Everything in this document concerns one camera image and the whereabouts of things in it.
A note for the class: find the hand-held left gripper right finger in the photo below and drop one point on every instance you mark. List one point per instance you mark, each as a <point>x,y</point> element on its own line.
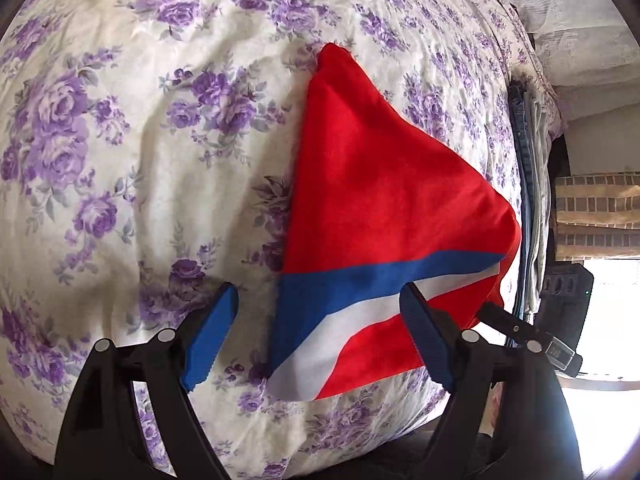
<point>430,345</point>

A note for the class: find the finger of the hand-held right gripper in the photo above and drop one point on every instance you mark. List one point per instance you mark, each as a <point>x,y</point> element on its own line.
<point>505,322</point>

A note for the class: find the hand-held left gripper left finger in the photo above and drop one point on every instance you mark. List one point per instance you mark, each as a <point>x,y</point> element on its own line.
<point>210,342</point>

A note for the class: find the red pants with blue stripes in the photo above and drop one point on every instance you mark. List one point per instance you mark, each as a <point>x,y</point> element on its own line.
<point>390,200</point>

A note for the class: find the brick patterned curtain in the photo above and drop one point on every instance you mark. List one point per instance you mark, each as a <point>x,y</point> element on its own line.
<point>597,215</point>

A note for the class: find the grey sweatpants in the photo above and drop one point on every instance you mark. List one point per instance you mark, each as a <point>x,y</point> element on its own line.
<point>541,200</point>

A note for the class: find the blue jeans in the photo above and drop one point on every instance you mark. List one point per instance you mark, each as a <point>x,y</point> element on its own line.
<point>522,170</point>

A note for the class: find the light purple pillow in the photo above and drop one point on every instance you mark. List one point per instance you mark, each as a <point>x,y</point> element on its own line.
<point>552,110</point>

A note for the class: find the purple floral bedspread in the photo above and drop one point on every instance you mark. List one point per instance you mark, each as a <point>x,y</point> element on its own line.
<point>150,135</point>

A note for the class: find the white lace cover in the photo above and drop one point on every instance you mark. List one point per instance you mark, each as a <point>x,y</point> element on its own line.
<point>570,15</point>

